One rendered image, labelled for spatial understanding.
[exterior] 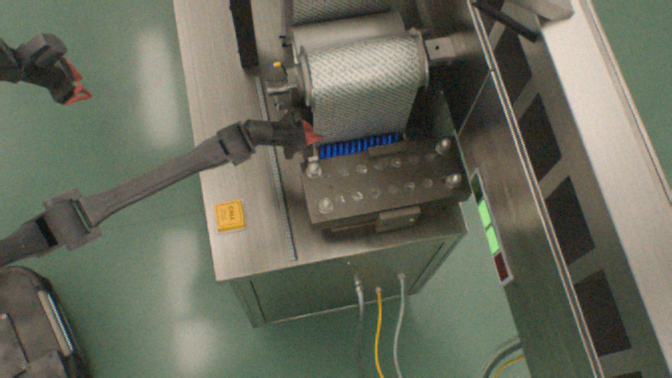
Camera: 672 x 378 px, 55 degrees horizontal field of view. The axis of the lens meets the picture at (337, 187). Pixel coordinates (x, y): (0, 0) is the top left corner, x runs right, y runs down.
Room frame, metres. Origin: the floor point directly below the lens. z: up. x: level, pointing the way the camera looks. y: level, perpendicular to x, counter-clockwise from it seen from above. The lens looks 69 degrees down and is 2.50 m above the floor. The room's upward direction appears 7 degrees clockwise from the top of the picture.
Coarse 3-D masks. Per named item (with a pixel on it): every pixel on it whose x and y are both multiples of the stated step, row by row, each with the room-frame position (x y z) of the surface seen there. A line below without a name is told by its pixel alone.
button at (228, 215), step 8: (240, 200) 0.54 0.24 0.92; (216, 208) 0.51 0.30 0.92; (224, 208) 0.51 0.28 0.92; (232, 208) 0.52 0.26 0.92; (240, 208) 0.52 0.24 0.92; (216, 216) 0.49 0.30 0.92; (224, 216) 0.49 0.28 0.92; (232, 216) 0.50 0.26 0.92; (240, 216) 0.50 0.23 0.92; (216, 224) 0.47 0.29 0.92; (224, 224) 0.47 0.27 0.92; (232, 224) 0.47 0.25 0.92; (240, 224) 0.48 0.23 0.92
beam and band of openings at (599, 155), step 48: (576, 0) 0.69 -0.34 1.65; (528, 48) 0.63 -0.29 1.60; (576, 48) 0.60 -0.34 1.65; (528, 96) 0.58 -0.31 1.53; (576, 96) 0.52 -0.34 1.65; (528, 144) 0.53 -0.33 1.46; (576, 144) 0.45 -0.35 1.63; (624, 144) 0.45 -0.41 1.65; (576, 192) 0.39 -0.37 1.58; (624, 192) 0.37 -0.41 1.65; (576, 240) 0.36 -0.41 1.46; (624, 240) 0.30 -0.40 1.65; (576, 288) 0.28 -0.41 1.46; (624, 288) 0.24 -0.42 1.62; (624, 336) 0.21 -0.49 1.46
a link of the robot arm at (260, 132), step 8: (248, 120) 0.65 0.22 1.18; (256, 120) 0.65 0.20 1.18; (264, 120) 0.66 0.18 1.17; (248, 128) 0.62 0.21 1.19; (256, 128) 0.62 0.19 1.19; (264, 128) 0.63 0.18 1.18; (272, 128) 0.64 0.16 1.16; (248, 136) 0.61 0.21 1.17; (256, 136) 0.61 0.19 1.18; (264, 136) 0.61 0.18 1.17; (256, 144) 0.60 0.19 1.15; (264, 144) 0.61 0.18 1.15
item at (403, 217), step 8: (400, 208) 0.54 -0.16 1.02; (408, 208) 0.54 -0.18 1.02; (416, 208) 0.54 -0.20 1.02; (384, 216) 0.51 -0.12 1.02; (392, 216) 0.51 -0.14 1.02; (400, 216) 0.52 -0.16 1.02; (408, 216) 0.52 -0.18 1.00; (416, 216) 0.53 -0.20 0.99; (376, 224) 0.51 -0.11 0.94; (384, 224) 0.50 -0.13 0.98; (392, 224) 0.51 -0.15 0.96; (400, 224) 0.52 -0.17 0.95; (408, 224) 0.53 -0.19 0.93; (376, 232) 0.50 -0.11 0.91
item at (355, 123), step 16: (336, 112) 0.68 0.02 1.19; (352, 112) 0.70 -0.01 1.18; (368, 112) 0.71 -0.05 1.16; (384, 112) 0.72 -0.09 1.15; (400, 112) 0.73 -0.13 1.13; (320, 128) 0.67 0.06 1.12; (336, 128) 0.69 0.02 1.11; (352, 128) 0.70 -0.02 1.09; (368, 128) 0.71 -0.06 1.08; (384, 128) 0.73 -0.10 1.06; (400, 128) 0.74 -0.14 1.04; (320, 144) 0.67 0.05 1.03
